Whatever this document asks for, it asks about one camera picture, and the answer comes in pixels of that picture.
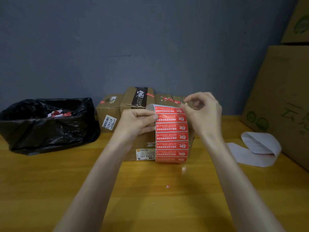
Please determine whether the person's right hand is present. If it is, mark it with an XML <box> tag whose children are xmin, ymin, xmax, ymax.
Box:
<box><xmin>184</xmin><ymin>92</ymin><xmax>224</xmax><ymax>146</ymax></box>

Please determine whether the black plastic trash bag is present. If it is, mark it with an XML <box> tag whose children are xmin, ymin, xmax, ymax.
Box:
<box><xmin>0</xmin><ymin>97</ymin><xmax>101</xmax><ymax>156</ymax></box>

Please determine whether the white printed price label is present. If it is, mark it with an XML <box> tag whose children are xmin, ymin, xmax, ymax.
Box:
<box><xmin>102</xmin><ymin>114</ymin><xmax>117</xmax><ymax>131</ymax></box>

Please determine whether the white backing paper strip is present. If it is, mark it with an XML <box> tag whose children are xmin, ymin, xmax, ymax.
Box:
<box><xmin>226</xmin><ymin>131</ymin><xmax>282</xmax><ymax>168</ymax></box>

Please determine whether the red sticker label strip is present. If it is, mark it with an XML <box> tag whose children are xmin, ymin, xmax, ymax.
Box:
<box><xmin>146</xmin><ymin>103</ymin><xmax>189</xmax><ymax>163</ymax></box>

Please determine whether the small brown cardboard box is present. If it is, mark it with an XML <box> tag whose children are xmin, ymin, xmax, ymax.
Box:
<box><xmin>96</xmin><ymin>94</ymin><xmax>125</xmax><ymax>133</ymax></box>
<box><xmin>172</xmin><ymin>95</ymin><xmax>194</xmax><ymax>110</ymax></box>
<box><xmin>154</xmin><ymin>94</ymin><xmax>175</xmax><ymax>107</ymax></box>

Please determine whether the large green printed carton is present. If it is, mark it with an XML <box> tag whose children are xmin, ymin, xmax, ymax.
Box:
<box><xmin>281</xmin><ymin>0</ymin><xmax>309</xmax><ymax>44</ymax></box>
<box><xmin>240</xmin><ymin>45</ymin><xmax>309</xmax><ymax>172</ymax></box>

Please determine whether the person's left forearm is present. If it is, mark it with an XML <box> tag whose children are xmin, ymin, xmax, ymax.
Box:
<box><xmin>53</xmin><ymin>137</ymin><xmax>136</xmax><ymax>232</ymax></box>

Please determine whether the white barcode label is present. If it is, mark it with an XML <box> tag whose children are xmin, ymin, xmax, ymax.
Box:
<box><xmin>136</xmin><ymin>149</ymin><xmax>156</xmax><ymax>161</ymax></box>

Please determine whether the box with black tape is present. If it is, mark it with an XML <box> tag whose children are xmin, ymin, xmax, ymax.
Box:
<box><xmin>120</xmin><ymin>87</ymin><xmax>155</xmax><ymax>114</ymax></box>

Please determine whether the person's left hand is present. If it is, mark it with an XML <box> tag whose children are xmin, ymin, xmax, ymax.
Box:
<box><xmin>116</xmin><ymin>108</ymin><xmax>159</xmax><ymax>146</ymax></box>

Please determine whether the long brown cardboard box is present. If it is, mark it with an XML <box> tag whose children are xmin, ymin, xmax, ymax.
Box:
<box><xmin>123</xmin><ymin>123</ymin><xmax>195</xmax><ymax>162</ymax></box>

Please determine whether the person's right forearm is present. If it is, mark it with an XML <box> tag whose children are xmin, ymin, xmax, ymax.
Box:
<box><xmin>205</xmin><ymin>137</ymin><xmax>286</xmax><ymax>232</ymax></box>

